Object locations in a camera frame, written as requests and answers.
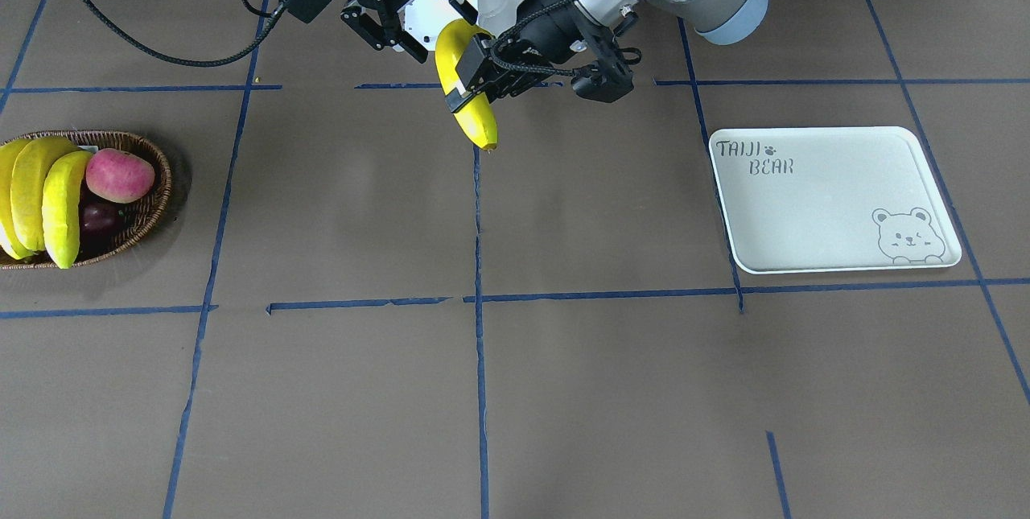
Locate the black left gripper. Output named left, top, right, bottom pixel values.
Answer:
left=444, top=3, right=637, bottom=114

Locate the red apple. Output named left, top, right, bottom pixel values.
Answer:
left=84, top=148, right=157, bottom=204

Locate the white bear tray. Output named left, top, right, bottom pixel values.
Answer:
left=707, top=126, right=962, bottom=274

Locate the brown wicker basket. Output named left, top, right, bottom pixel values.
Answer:
left=2, top=130, right=173, bottom=270

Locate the yellow banana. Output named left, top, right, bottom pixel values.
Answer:
left=10, top=135, right=78, bottom=252
left=42, top=150, right=93, bottom=269
left=435, top=18, right=499, bottom=151
left=1, top=138, right=35, bottom=260

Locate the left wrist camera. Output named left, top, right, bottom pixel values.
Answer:
left=571, top=36, right=641, bottom=102

